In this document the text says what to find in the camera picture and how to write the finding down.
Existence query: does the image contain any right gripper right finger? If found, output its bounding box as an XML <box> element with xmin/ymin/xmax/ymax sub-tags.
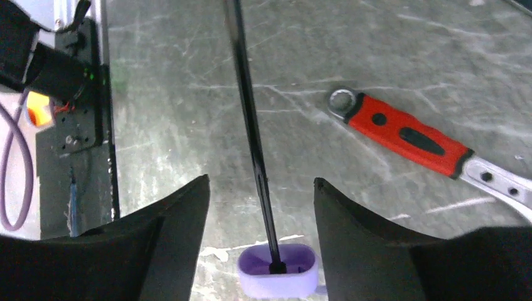
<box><xmin>314</xmin><ymin>177</ymin><xmax>531</xmax><ymax>300</ymax></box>

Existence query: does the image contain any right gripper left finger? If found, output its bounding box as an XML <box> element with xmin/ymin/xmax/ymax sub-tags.
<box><xmin>1</xmin><ymin>175</ymin><xmax>210</xmax><ymax>300</ymax></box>

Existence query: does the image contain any lilac umbrella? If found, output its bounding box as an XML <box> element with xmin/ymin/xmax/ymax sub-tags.
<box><xmin>223</xmin><ymin>1</ymin><xmax>327</xmax><ymax>300</ymax></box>

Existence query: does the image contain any red-handled adjustable wrench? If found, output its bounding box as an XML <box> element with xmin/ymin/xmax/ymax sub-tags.
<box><xmin>327</xmin><ymin>87</ymin><xmax>531</xmax><ymax>221</ymax></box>

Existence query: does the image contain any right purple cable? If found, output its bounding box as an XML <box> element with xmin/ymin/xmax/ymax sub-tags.
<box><xmin>0</xmin><ymin>89</ymin><xmax>35</xmax><ymax>232</ymax></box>

